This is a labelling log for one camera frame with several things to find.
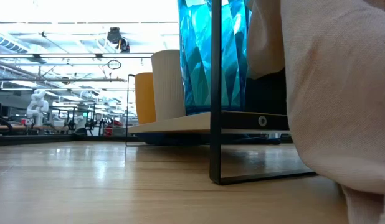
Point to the wooden shelf with black legs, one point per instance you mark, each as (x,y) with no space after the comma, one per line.
(216,93)

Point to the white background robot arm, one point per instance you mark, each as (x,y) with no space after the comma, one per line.
(38,105)

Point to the red background equipment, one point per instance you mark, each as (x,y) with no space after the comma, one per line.
(113,127)

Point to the black metal table frame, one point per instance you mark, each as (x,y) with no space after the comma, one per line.
(30,140)

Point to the beige ribbed cup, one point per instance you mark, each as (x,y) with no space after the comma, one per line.
(167,84)

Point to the beige cloth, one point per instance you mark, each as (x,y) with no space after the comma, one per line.
(335,93)

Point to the small orange cup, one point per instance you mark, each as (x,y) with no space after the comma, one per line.
(145,99)

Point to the teal faceted tumbler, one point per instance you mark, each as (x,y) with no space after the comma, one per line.
(195,62)

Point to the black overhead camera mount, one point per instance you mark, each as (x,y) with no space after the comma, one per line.
(116,37)

